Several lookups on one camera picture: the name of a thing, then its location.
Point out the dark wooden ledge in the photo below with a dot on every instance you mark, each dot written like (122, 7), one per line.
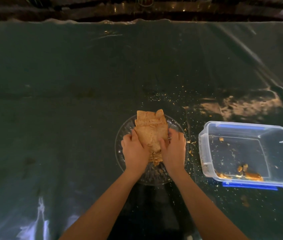
(81, 9)

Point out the person's right hand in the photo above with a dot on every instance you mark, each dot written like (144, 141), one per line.
(174, 153)

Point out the person's right forearm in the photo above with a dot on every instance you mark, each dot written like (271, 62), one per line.
(201, 207)

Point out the clear plastic table cover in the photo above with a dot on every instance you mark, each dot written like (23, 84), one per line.
(56, 72)

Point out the brown bread scraps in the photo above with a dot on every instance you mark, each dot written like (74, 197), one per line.
(250, 175)

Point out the person's left forearm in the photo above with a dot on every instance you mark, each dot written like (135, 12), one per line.
(106, 207)

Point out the person's left hand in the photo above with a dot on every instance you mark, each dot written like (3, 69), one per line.
(132, 153)

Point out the clear glass plate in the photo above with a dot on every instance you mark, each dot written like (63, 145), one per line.
(154, 173)

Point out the person's left thumb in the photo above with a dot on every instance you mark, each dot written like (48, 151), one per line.
(142, 148)

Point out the clear plastic food container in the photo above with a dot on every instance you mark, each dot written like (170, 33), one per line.
(276, 147)

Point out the person's right thumb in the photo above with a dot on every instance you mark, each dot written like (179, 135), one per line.
(162, 148)

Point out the stack of brown bread slices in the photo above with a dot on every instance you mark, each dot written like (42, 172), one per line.
(151, 132)

